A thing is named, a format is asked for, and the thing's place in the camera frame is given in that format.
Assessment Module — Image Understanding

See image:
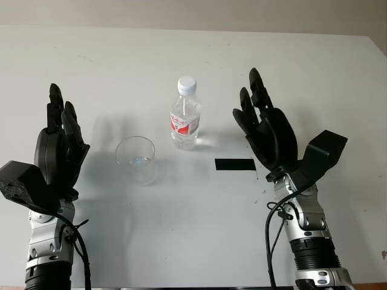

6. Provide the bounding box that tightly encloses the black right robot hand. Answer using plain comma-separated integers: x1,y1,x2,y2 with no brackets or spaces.
232,67,301,179

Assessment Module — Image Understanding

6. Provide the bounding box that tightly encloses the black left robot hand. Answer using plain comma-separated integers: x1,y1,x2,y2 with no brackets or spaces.
32,83,91,206

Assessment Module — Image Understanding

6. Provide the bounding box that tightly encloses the clear water bottle red label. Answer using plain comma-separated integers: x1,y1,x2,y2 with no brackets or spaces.
169,76,203,151

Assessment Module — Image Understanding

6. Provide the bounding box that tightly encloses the clear plastic cup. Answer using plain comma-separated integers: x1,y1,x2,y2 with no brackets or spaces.
115,136,157,186

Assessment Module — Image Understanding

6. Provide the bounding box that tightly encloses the black tape strip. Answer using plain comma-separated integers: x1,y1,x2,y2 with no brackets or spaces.
215,158,256,172

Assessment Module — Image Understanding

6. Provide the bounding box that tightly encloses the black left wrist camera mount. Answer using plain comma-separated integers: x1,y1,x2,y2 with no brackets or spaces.
0,161,60,216

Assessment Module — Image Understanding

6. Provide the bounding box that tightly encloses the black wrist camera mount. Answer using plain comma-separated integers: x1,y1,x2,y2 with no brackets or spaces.
0,161,60,216
289,130,349,190

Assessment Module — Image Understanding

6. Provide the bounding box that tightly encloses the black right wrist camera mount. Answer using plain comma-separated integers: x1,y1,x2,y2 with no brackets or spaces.
289,130,349,190

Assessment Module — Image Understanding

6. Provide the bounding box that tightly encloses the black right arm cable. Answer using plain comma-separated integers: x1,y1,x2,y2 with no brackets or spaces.
264,185,305,290

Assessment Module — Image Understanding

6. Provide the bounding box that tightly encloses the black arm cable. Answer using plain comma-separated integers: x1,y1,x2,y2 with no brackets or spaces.
264,185,305,290
56,211,93,290

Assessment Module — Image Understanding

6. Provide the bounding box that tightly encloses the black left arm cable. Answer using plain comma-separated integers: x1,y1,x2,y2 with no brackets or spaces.
56,211,93,290

